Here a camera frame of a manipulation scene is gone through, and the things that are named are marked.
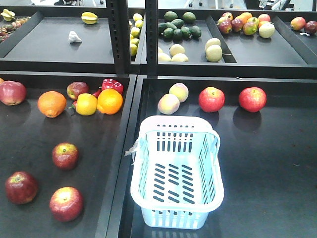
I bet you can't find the light blue plastic basket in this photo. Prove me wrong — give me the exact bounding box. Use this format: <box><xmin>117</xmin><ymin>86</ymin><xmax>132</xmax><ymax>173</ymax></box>
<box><xmin>130</xmin><ymin>116</ymin><xmax>224</xmax><ymax>230</ymax></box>

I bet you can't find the red apple back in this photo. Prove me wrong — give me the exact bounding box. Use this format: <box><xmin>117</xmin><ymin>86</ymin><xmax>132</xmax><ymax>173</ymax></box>
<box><xmin>52</xmin><ymin>142</ymin><xmax>79</xmax><ymax>171</ymax></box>

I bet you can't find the red apple front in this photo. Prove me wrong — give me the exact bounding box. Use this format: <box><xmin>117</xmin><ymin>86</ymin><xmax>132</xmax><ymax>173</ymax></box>
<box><xmin>49</xmin><ymin>186</ymin><xmax>84</xmax><ymax>222</ymax></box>

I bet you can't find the pale peach front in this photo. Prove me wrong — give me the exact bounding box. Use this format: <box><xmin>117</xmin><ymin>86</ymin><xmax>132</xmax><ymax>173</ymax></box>
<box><xmin>158</xmin><ymin>93</ymin><xmax>180</xmax><ymax>115</ymax></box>

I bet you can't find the pale peach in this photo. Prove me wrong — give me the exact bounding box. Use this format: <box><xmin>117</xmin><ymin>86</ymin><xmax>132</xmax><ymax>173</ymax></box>
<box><xmin>169</xmin><ymin>83</ymin><xmax>189</xmax><ymax>103</ymax></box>
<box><xmin>158</xmin><ymin>93</ymin><xmax>180</xmax><ymax>115</ymax></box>

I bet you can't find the pale peach back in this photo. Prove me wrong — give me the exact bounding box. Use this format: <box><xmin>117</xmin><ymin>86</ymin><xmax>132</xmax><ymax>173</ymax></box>
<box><xmin>169</xmin><ymin>83</ymin><xmax>189</xmax><ymax>103</ymax></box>

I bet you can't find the orange fruit right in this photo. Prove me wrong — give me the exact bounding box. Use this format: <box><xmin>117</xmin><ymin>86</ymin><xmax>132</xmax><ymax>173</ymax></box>
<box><xmin>97</xmin><ymin>89</ymin><xmax>123</xmax><ymax>115</ymax></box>

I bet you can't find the orange fruit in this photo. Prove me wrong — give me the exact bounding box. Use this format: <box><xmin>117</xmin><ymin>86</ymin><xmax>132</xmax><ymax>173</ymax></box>
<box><xmin>97</xmin><ymin>89</ymin><xmax>123</xmax><ymax>115</ymax></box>
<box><xmin>38</xmin><ymin>91</ymin><xmax>66</xmax><ymax>118</ymax></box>

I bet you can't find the bright red apple left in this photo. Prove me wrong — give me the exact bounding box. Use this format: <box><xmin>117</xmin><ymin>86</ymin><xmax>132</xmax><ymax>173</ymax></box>
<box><xmin>198</xmin><ymin>87</ymin><xmax>225</xmax><ymax>113</ymax></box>

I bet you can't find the bright red apple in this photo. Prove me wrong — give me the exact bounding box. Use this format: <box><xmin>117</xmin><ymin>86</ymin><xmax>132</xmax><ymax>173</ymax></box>
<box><xmin>198</xmin><ymin>87</ymin><xmax>225</xmax><ymax>113</ymax></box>
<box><xmin>239</xmin><ymin>87</ymin><xmax>267</xmax><ymax>113</ymax></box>

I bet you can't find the red bell pepper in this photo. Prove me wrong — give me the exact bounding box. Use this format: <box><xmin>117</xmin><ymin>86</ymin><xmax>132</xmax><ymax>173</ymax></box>
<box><xmin>101</xmin><ymin>78</ymin><xmax>124</xmax><ymax>94</ymax></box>

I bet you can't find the yellow lemon fruit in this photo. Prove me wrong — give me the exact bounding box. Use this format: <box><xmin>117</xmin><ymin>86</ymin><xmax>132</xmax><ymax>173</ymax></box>
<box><xmin>76</xmin><ymin>93</ymin><xmax>97</xmax><ymax>116</ymax></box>

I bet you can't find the pale pear fruit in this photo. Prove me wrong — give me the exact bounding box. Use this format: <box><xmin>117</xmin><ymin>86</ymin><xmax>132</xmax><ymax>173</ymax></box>
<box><xmin>205</xmin><ymin>45</ymin><xmax>222</xmax><ymax>62</ymax></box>

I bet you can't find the red yellow apple behind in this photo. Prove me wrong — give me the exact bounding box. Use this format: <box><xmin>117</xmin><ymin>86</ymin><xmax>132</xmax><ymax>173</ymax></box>
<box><xmin>66</xmin><ymin>81</ymin><xmax>89</xmax><ymax>101</ymax></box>

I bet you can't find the pile of green avocados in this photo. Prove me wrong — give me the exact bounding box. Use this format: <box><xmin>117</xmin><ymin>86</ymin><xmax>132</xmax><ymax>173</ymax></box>
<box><xmin>158</xmin><ymin>11</ymin><xmax>202</xmax><ymax>42</ymax></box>

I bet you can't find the bright red apple right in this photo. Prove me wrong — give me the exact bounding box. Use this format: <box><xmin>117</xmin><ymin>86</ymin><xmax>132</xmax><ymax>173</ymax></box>
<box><xmin>239</xmin><ymin>87</ymin><xmax>267</xmax><ymax>113</ymax></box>

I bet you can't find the orange fruit left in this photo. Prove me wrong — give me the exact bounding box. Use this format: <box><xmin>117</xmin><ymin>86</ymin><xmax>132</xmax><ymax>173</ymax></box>
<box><xmin>38</xmin><ymin>91</ymin><xmax>66</xmax><ymax>118</ymax></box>

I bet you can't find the white garlic bulb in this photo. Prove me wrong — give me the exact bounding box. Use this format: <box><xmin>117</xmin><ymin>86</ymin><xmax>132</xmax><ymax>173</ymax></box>
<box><xmin>68</xmin><ymin>31</ymin><xmax>82</xmax><ymax>43</ymax></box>

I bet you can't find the yellow starfruit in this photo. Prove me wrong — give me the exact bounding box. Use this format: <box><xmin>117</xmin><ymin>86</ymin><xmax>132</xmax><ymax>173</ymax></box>
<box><xmin>81</xmin><ymin>12</ymin><xmax>98</xmax><ymax>25</ymax></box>

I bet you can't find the pile of mixed mangoes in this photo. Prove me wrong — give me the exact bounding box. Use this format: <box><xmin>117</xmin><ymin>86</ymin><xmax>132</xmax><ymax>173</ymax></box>
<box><xmin>216</xmin><ymin>12</ymin><xmax>275</xmax><ymax>39</ymax></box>

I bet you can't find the large pink red apple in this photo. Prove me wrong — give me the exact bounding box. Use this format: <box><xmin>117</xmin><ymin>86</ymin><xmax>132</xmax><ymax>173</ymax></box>
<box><xmin>0</xmin><ymin>80</ymin><xmax>27</xmax><ymax>106</ymax></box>

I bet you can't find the pile of cherry tomatoes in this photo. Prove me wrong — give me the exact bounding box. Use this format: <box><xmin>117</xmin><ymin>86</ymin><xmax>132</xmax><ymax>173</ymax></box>
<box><xmin>0</xmin><ymin>16</ymin><xmax>31</xmax><ymax>43</ymax></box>

